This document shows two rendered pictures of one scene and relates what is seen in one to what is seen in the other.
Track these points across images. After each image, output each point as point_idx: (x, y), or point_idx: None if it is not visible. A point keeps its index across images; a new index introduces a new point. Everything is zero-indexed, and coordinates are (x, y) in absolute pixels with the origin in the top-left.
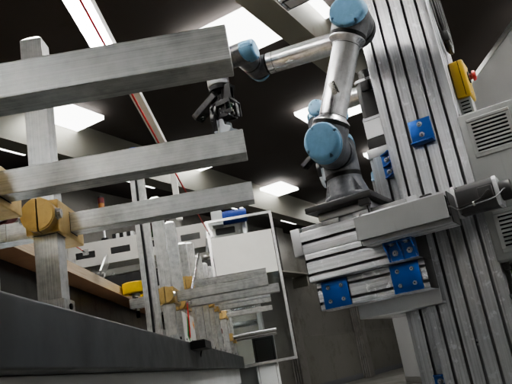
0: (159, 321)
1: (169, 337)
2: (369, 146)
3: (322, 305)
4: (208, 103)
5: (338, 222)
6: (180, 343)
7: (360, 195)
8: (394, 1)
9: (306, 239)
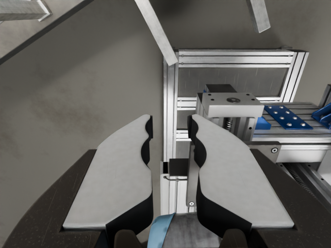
0: (35, 19)
1: (44, 29)
2: None
3: (206, 88)
4: None
5: None
6: (83, 2)
7: (185, 196)
8: None
9: (203, 116)
